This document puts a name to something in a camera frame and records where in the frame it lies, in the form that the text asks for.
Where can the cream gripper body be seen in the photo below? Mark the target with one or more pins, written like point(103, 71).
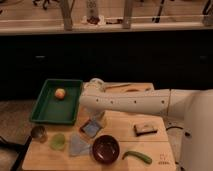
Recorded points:
point(100, 118)

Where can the blue square sponge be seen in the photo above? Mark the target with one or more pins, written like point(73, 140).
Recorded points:
point(91, 128)

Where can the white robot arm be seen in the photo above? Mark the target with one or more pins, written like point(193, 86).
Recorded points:
point(195, 107)

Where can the green plastic tray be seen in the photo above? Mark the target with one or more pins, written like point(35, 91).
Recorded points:
point(50, 110)

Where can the white mug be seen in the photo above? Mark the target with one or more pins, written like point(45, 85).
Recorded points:
point(95, 84)

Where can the dark red bowl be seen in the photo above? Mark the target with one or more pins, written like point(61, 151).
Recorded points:
point(105, 149)

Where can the light blue cloth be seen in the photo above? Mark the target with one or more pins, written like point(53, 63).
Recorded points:
point(78, 146)

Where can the yellow red apple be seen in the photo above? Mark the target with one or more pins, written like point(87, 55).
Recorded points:
point(60, 93)

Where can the green plastic cup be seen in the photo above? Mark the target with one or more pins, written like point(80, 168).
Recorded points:
point(57, 141)

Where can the green chili pepper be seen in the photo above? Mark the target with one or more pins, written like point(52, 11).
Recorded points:
point(138, 155)

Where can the metal measuring cup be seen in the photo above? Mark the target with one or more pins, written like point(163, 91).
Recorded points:
point(38, 133)

